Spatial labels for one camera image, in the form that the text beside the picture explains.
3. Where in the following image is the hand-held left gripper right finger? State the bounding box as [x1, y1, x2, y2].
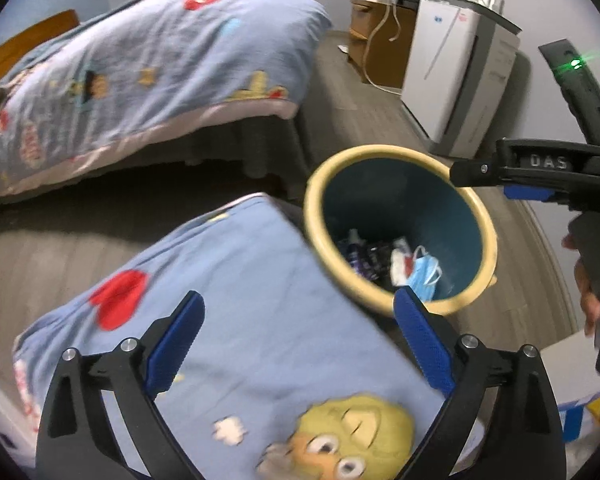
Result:
[393, 286, 568, 480]

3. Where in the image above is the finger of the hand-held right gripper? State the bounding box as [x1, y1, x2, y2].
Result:
[450, 139, 595, 203]

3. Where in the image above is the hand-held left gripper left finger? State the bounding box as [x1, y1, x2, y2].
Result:
[35, 290, 206, 480]

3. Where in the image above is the blue face mask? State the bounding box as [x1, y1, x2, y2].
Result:
[407, 246, 443, 303]

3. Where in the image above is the crushed red white paper cup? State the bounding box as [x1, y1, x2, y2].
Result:
[391, 237, 413, 286]

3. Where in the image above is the black plastic bag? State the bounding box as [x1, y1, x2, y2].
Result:
[365, 240, 396, 281]

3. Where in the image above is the teal bin with yellow rim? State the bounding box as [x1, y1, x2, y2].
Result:
[303, 145, 498, 317]

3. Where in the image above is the purple plastic bottle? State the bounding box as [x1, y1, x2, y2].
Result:
[347, 230, 381, 276]

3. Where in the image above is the person's right hand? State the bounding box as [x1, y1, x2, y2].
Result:
[561, 232, 600, 337]

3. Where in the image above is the blue printed blanket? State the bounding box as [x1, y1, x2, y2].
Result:
[12, 192, 486, 480]

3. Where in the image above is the white air purifier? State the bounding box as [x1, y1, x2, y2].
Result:
[401, 0, 482, 143]
[430, 2, 523, 158]

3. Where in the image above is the white printed box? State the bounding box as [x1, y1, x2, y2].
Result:
[540, 330, 600, 480]

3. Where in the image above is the grey bed base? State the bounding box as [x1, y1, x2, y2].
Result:
[0, 107, 311, 213]

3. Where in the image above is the wooden nightstand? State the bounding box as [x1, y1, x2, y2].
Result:
[349, 0, 417, 88]

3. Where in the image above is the bed with cartoon duvet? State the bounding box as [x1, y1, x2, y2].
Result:
[0, 0, 333, 198]

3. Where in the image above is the wooden bed headboard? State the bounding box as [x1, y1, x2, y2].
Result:
[0, 9, 81, 98]

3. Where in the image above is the white cable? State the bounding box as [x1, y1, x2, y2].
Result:
[362, 0, 406, 96]

